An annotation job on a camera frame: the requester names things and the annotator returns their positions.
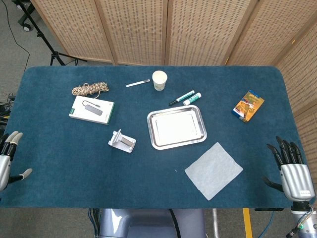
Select wicker folding screen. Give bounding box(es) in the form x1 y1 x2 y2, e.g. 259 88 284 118
30 0 317 224

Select black floor cable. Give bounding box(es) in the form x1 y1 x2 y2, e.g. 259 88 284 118
4 0 30 72

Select white paper cup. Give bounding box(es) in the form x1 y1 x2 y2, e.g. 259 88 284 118
152 70 168 91

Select green white marker pen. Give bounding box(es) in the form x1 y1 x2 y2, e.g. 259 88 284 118
168 90 195 107

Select grey robot torso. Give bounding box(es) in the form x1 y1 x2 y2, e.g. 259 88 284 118
98 208 206 238

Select blue felt table mat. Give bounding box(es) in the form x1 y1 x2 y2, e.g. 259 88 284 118
0 65 317 209

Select blue cable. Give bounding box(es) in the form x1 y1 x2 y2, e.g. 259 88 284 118
257 211 275 238

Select thin white stick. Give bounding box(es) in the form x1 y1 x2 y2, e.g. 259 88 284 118
125 79 151 88

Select green white glue stick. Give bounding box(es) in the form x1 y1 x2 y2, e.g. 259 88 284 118
183 92 202 106

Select white cloth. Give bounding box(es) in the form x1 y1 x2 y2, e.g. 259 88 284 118
184 142 244 201

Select black torso cable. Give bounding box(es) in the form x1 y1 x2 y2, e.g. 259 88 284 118
169 208 180 238

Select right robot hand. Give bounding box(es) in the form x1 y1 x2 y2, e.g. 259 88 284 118
262 135 316 200

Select black tripod stand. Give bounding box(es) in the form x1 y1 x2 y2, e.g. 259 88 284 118
14 0 88 66

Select silver metal tray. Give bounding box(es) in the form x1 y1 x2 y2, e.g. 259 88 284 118
147 105 208 151

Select beige rope bundle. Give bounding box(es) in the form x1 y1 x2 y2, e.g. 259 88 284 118
71 82 110 99

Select tangled floor cables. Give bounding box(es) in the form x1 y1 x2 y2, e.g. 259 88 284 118
0 93 16 132

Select silver metal leg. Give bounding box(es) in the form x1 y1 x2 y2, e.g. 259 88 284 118
212 208 220 238

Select orange blue snack box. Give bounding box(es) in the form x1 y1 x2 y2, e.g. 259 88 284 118
231 90 265 124

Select white USB hub box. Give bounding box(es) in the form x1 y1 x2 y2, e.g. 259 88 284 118
68 95 116 125

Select cable bundle beside torso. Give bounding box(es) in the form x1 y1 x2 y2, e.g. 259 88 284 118
88 208 101 238

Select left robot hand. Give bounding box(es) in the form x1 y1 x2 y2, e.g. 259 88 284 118
0 130 33 191

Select white plastic stand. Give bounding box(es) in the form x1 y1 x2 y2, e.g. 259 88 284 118
107 128 137 154

